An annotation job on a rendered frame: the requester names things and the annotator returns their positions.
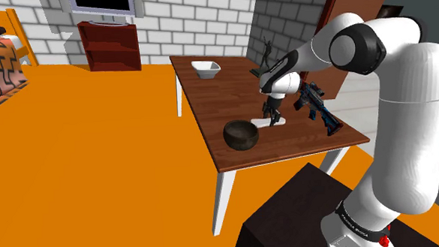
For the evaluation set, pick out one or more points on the white square bowl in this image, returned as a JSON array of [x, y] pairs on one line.
[[205, 68]]

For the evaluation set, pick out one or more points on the orange bed with patterned blanket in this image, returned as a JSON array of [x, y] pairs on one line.
[[1, 68]]

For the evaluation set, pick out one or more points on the blue and black toy rifle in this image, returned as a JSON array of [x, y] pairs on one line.
[[316, 105]]

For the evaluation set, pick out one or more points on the flat white oblong object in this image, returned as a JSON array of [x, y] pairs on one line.
[[259, 122]]

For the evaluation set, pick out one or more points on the dark robot stand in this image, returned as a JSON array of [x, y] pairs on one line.
[[292, 215]]

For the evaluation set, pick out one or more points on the window with grey frame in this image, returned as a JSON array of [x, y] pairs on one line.
[[101, 2]]

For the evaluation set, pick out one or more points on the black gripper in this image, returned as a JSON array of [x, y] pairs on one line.
[[271, 106]]

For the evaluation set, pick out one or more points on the dark red bookshelf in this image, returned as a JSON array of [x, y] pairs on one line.
[[109, 50]]

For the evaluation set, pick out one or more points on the brown wooden door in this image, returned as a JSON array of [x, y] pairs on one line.
[[358, 1]]

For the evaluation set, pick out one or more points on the dark standing figurine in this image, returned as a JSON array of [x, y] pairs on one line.
[[265, 59]]

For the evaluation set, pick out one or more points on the dark round bowl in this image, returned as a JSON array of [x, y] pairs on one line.
[[240, 137]]

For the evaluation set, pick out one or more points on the wooden table with white legs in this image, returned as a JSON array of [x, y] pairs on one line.
[[218, 97]]

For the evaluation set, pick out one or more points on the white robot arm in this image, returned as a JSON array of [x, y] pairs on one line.
[[406, 131]]

